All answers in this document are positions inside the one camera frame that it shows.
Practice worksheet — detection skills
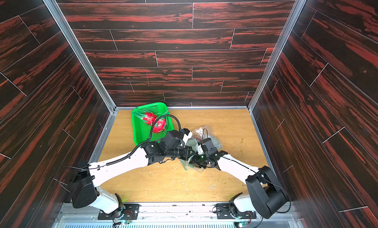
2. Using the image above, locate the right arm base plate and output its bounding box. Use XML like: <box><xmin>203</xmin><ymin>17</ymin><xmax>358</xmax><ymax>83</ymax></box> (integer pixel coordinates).
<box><xmin>212</xmin><ymin>203</ymin><xmax>257</xmax><ymax>220</ymax></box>

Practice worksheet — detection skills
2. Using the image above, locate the red green dragon fruit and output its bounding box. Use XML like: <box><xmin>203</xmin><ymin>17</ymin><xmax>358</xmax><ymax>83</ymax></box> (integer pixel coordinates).
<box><xmin>132</xmin><ymin>108</ymin><xmax>157</xmax><ymax>126</ymax></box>

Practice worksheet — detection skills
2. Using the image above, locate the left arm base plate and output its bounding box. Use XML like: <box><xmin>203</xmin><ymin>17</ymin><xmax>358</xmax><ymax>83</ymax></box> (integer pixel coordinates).
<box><xmin>97</xmin><ymin>203</ymin><xmax>140</xmax><ymax>221</ymax></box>

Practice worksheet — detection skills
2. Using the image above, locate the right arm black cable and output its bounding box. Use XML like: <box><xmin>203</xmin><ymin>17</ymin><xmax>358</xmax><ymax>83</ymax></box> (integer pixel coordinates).
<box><xmin>202</xmin><ymin>127</ymin><xmax>292</xmax><ymax>228</ymax></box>

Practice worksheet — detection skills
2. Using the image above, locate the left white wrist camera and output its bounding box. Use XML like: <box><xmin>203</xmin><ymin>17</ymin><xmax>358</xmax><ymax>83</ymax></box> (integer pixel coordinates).
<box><xmin>181</xmin><ymin>128</ymin><xmax>193</xmax><ymax>146</ymax></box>

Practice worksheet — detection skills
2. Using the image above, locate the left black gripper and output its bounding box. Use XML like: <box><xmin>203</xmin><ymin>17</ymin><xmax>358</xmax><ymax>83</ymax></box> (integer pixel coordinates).
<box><xmin>164</xmin><ymin>144</ymin><xmax>196</xmax><ymax>161</ymax></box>

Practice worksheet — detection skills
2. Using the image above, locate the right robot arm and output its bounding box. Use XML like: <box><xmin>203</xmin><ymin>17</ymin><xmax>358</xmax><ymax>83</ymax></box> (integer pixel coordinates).
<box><xmin>189</xmin><ymin>138</ymin><xmax>289</xmax><ymax>219</ymax></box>

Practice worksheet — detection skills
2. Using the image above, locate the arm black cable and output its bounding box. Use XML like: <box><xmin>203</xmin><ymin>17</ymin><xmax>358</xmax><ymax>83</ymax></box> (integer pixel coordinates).
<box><xmin>202</xmin><ymin>127</ymin><xmax>292</xmax><ymax>228</ymax></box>
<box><xmin>53</xmin><ymin>114</ymin><xmax>182</xmax><ymax>193</ymax></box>

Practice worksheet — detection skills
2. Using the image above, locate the green plastic perforated basket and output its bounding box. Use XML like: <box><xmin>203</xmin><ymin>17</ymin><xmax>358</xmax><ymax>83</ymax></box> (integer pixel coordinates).
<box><xmin>131</xmin><ymin>102</ymin><xmax>174</xmax><ymax>145</ymax></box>

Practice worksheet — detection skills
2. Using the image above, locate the clear zip-top bag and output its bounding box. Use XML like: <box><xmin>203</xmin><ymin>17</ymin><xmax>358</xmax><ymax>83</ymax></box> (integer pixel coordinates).
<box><xmin>192</xmin><ymin>125</ymin><xmax>223</xmax><ymax>151</ymax></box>
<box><xmin>179</xmin><ymin>156</ymin><xmax>205</xmax><ymax>172</ymax></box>

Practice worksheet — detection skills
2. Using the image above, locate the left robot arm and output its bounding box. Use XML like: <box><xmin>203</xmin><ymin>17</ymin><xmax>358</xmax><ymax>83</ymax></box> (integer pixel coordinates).
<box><xmin>69</xmin><ymin>128</ymin><xmax>193</xmax><ymax>214</ymax></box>

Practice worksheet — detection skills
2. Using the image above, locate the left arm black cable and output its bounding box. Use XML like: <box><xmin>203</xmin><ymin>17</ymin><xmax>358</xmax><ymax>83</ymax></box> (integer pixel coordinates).
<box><xmin>53</xmin><ymin>114</ymin><xmax>182</xmax><ymax>193</ymax></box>

